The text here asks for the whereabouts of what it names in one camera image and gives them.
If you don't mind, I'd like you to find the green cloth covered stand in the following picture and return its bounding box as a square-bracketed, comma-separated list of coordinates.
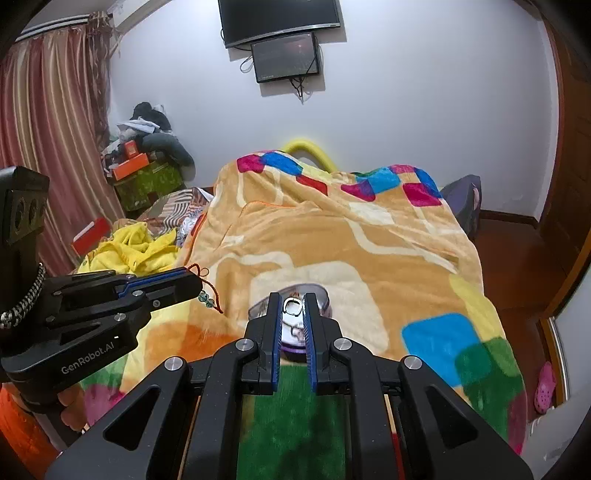
[113, 161, 182, 214]

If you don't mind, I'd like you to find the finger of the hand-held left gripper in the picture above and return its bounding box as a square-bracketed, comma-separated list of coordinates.
[44, 269, 195, 301]
[44, 273, 205, 344]

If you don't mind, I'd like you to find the orange flat box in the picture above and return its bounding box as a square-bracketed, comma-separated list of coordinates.
[112, 152, 151, 182]

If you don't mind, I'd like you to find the purple heart-shaped box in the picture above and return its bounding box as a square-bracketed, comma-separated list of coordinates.
[248, 284, 334, 365]

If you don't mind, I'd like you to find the black wall television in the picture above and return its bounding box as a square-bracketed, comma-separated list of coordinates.
[218, 0, 342, 49]

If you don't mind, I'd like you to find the striped brown curtain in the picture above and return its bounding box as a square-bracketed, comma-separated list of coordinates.
[0, 11, 126, 278]

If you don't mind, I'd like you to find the yellow curved tube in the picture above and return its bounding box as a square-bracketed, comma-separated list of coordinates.
[281, 137, 338, 172]

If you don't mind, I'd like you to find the black garment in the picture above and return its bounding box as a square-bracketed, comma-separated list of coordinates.
[131, 102, 172, 133]

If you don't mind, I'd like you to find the colourful patchwork blanket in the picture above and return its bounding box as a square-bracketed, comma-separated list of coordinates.
[78, 150, 529, 480]

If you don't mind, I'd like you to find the brown striped blanket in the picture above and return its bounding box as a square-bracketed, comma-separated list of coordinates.
[139, 187, 215, 245]

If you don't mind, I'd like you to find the red flat box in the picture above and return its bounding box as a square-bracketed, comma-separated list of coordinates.
[71, 218, 112, 257]

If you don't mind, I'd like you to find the red string bracelet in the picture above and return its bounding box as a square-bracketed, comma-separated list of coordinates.
[185, 264, 225, 315]

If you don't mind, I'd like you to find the orange garment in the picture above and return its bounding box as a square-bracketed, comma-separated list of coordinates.
[0, 387, 49, 467]

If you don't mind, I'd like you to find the black hanging cable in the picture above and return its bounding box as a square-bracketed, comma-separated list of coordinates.
[288, 76, 315, 105]

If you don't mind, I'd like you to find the black white braided cable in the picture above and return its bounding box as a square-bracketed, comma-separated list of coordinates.
[0, 262, 47, 329]

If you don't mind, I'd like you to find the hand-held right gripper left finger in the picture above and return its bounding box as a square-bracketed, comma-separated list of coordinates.
[44, 292, 283, 480]

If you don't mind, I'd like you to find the small black wall monitor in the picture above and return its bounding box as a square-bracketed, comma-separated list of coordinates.
[250, 32, 322, 84]

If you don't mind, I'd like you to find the yellow printed blanket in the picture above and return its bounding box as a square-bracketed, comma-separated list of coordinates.
[76, 224, 182, 276]

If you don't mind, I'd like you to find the grey purple bag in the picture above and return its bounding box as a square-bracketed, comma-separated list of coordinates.
[441, 174, 482, 241]

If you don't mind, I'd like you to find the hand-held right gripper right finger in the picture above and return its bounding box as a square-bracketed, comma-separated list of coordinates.
[302, 293, 546, 480]

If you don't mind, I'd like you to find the pink clog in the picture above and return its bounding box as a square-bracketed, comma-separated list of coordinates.
[534, 361, 558, 414]

